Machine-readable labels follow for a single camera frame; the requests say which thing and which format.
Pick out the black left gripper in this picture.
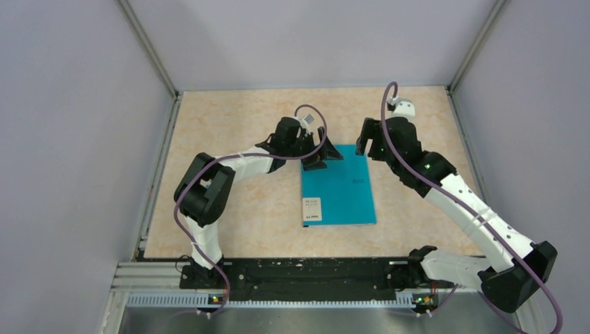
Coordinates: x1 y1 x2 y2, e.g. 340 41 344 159
285 127 342 170

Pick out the teal black file folder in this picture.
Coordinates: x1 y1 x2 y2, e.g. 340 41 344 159
301 144 377 228

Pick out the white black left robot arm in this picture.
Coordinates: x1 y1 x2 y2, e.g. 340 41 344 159
173 116 344 288

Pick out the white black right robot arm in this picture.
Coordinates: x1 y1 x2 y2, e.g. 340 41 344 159
356 97 557 313

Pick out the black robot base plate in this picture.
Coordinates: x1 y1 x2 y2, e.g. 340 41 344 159
179 257 452 302

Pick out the right aluminium corner post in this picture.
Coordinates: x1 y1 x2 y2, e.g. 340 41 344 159
447 0 511 96

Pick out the aluminium corner post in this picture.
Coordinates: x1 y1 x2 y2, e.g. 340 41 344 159
115 0 180 101
447 0 511 96

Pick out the aluminium frame rail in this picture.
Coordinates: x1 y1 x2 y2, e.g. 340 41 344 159
102 255 466 333

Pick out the left aluminium corner post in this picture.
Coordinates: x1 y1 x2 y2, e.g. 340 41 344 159
115 0 180 101

